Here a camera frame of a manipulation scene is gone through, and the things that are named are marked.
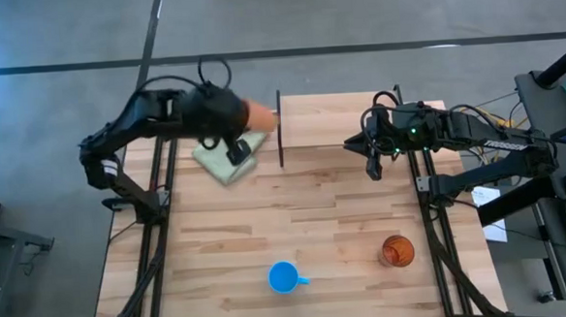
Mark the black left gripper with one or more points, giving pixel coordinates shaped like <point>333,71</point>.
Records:
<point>212,111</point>

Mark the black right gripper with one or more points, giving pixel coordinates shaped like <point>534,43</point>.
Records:
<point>381,129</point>

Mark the plain orange cup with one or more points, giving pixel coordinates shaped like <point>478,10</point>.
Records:
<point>263,116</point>

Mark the orange textured glass tumbler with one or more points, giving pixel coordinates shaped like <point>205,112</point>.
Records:
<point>397,251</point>

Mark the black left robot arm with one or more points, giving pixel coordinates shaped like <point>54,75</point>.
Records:
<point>130,118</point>

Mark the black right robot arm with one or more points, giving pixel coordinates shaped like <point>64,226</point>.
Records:
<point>481,138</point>

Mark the folded green cloth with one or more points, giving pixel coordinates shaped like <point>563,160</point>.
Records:
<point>215,164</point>

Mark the white paper sheet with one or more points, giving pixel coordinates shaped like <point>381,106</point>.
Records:
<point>493,215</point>

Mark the black table frame rail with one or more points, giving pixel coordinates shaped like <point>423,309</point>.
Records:
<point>145,263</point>
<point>443,247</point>

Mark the black diagonal post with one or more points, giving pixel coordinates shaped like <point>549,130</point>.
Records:
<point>564,63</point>

